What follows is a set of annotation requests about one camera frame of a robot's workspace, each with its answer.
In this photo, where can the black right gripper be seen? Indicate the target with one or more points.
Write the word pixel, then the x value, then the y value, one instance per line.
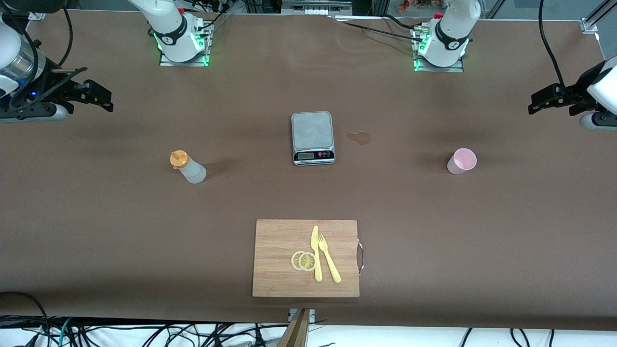
pixel 54 93

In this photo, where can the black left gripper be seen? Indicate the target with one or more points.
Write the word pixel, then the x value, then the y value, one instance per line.
pixel 572 94

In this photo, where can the pink plastic cup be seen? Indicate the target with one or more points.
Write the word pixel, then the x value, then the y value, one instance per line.
pixel 458 166

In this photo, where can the squeeze bottle with orange cap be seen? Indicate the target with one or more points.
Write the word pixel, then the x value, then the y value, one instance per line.
pixel 193 171

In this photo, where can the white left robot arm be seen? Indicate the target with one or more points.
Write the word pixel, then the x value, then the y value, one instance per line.
pixel 448 38

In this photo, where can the orange flowers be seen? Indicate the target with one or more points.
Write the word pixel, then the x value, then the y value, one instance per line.
pixel 405 6

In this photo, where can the silver digital kitchen scale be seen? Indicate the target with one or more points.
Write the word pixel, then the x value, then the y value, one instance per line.
pixel 312 130

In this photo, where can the bamboo cutting board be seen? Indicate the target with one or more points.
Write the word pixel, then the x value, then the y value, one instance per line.
pixel 279 241

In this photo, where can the white power strip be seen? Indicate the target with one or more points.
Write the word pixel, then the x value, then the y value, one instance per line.
pixel 315 10

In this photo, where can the lemon slice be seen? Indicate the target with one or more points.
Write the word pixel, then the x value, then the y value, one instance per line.
pixel 294 260
pixel 307 261

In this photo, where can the yellow plastic fork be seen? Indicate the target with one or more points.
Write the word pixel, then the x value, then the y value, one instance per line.
pixel 332 272

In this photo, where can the yellow plastic knife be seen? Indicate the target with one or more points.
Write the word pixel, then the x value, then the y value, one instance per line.
pixel 317 270

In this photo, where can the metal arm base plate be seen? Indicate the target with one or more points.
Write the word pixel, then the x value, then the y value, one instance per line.
pixel 166 62
pixel 419 68

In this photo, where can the aluminium corner bracket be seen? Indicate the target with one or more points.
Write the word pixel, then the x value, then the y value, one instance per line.
pixel 37 14

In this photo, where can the small metal bracket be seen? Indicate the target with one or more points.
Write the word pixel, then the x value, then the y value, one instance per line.
pixel 312 315

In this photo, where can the wooden post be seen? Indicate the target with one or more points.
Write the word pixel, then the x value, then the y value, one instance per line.
pixel 296 332

